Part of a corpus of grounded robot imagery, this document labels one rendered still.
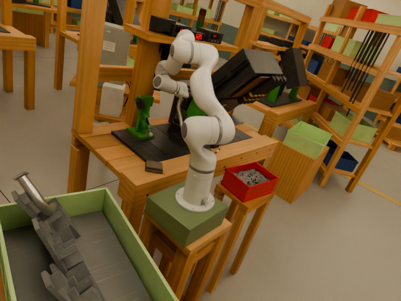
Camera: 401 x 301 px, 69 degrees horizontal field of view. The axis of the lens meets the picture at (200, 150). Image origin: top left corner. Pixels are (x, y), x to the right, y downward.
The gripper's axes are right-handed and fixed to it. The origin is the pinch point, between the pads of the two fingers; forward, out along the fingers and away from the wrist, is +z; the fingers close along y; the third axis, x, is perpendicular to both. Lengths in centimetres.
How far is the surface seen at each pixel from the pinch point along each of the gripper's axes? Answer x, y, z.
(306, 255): -9, -134, 132
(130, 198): 15, -65, -49
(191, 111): 3.1, -11.1, 2.8
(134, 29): 5, 33, -39
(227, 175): -12, -59, 6
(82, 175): 73, -40, -37
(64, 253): -12, -83, -103
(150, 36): -5.4, 23.8, -37.8
